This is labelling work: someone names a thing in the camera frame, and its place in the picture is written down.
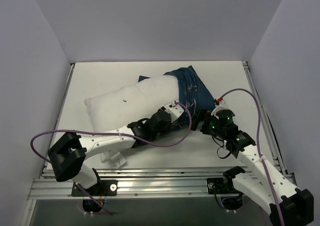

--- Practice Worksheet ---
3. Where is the blue embroidered pillowcase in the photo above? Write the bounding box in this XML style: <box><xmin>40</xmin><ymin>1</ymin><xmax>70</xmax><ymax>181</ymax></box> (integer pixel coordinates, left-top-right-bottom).
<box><xmin>137</xmin><ymin>65</ymin><xmax>215</xmax><ymax>117</ymax></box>

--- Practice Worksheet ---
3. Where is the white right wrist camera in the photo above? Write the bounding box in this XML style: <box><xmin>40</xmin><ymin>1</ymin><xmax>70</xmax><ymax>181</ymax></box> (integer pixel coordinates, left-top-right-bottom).
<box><xmin>210</xmin><ymin>99</ymin><xmax>235</xmax><ymax>118</ymax></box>

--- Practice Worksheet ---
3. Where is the purple cable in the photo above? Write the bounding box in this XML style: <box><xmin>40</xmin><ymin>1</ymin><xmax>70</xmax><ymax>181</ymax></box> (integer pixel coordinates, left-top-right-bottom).
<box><xmin>221</xmin><ymin>88</ymin><xmax>286</xmax><ymax>226</ymax></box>
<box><xmin>30</xmin><ymin>100</ymin><xmax>193</xmax><ymax>216</ymax></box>

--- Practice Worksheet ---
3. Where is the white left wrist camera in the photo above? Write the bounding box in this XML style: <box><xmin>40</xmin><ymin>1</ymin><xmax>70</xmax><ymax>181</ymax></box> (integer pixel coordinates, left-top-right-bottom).
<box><xmin>160</xmin><ymin>101</ymin><xmax>185</xmax><ymax>122</ymax></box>

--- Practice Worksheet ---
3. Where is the aluminium front rail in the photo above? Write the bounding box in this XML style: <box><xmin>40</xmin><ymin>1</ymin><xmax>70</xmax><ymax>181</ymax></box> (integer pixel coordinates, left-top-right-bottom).
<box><xmin>27</xmin><ymin>167</ymin><xmax>227</xmax><ymax>200</ymax></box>

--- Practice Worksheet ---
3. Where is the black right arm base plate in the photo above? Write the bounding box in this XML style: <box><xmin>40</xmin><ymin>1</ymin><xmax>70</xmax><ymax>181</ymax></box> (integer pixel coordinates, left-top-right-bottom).
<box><xmin>206</xmin><ymin>177</ymin><xmax>242</xmax><ymax>195</ymax></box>

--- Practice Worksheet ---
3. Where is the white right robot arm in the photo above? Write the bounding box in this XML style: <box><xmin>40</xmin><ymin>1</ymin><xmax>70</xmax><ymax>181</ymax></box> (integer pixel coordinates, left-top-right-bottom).
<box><xmin>191</xmin><ymin>109</ymin><xmax>314</xmax><ymax>226</ymax></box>

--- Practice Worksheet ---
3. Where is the aluminium left side rail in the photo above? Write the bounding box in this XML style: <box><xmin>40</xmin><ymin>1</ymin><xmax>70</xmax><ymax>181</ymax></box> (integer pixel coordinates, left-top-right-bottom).
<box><xmin>40</xmin><ymin>63</ymin><xmax>76</xmax><ymax>175</ymax></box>

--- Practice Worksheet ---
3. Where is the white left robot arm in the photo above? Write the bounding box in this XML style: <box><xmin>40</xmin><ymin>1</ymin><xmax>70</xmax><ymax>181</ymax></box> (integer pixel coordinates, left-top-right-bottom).
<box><xmin>48</xmin><ymin>106</ymin><xmax>184</xmax><ymax>196</ymax></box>

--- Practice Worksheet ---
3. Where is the aluminium rail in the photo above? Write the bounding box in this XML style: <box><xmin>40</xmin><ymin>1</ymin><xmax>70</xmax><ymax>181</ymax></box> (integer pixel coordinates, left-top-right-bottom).
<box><xmin>242</xmin><ymin>61</ymin><xmax>288</xmax><ymax>175</ymax></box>
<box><xmin>27</xmin><ymin>167</ymin><xmax>227</xmax><ymax>200</ymax></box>
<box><xmin>40</xmin><ymin>63</ymin><xmax>76</xmax><ymax>175</ymax></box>

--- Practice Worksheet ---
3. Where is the aluminium right side rail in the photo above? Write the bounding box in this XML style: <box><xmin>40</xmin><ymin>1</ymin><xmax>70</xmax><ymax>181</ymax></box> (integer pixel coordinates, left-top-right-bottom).
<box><xmin>242</xmin><ymin>61</ymin><xmax>288</xmax><ymax>175</ymax></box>

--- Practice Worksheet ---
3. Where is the white pillow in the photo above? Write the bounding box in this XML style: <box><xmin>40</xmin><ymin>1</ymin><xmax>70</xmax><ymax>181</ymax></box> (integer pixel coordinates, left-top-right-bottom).
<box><xmin>84</xmin><ymin>75</ymin><xmax>179</xmax><ymax>132</ymax></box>

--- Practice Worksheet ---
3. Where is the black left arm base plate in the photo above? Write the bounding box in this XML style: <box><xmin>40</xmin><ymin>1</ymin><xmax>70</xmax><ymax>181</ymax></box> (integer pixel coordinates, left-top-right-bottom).
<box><xmin>71</xmin><ymin>179</ymin><xmax>118</xmax><ymax>197</ymax></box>

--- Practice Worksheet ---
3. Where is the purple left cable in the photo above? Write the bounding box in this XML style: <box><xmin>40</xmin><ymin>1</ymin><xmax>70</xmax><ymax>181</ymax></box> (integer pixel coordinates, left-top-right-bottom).
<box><xmin>30</xmin><ymin>100</ymin><xmax>193</xmax><ymax>216</ymax></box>

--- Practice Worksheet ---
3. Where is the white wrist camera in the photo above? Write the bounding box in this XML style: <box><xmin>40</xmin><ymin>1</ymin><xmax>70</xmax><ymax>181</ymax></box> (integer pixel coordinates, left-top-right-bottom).
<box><xmin>210</xmin><ymin>99</ymin><xmax>235</xmax><ymax>118</ymax></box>
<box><xmin>160</xmin><ymin>101</ymin><xmax>185</xmax><ymax>122</ymax></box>

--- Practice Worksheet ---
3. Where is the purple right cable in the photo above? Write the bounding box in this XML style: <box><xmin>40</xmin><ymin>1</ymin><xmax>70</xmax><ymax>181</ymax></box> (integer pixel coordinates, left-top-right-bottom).
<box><xmin>221</xmin><ymin>88</ymin><xmax>286</xmax><ymax>226</ymax></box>

